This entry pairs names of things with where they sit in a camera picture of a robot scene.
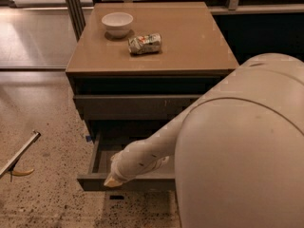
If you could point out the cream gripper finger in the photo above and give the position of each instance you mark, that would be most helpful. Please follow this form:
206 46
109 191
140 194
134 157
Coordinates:
113 182

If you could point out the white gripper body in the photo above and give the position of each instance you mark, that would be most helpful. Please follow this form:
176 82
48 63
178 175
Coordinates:
121 172

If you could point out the grey drawer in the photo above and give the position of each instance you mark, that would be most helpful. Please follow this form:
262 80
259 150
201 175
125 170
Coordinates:
132 107
105 146

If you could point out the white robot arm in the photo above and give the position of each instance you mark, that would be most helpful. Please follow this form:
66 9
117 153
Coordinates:
238 150

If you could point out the grey top drawer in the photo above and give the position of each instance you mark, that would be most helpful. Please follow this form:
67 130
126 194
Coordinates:
132 107

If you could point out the brown drawer cabinet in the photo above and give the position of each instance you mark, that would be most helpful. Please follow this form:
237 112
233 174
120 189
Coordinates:
194 55

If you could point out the small black floor plate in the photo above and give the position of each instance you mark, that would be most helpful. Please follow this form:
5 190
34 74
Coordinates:
116 197

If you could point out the metal bar with hook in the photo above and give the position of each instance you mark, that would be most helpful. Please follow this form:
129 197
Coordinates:
9 167

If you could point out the crushed drink can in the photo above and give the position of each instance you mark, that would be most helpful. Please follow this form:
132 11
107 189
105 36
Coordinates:
144 44

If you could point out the white ceramic bowl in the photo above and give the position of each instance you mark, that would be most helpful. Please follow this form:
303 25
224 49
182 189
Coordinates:
117 24

